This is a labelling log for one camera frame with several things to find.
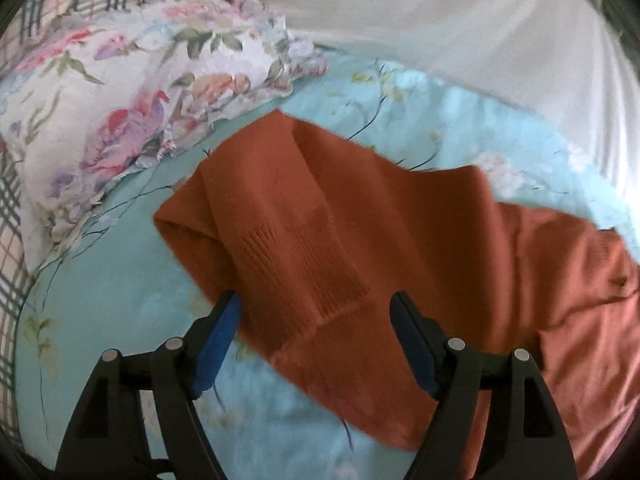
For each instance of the light blue floral bed sheet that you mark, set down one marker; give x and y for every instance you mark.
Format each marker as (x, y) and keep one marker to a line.
(121, 288)

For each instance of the plaid checked blanket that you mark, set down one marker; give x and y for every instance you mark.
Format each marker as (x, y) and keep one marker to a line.
(20, 22)

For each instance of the white striped quilt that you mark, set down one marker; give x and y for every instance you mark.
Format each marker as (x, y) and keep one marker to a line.
(559, 58)

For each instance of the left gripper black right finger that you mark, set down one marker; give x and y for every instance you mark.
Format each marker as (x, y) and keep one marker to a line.
(524, 437)

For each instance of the floral pink white pillow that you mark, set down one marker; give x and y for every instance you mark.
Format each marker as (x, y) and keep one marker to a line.
(102, 97)

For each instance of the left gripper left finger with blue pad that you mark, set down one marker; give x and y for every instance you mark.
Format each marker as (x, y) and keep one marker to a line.
(135, 418)

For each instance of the orange knitted sweater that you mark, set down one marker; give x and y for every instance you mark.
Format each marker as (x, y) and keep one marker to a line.
(316, 234)

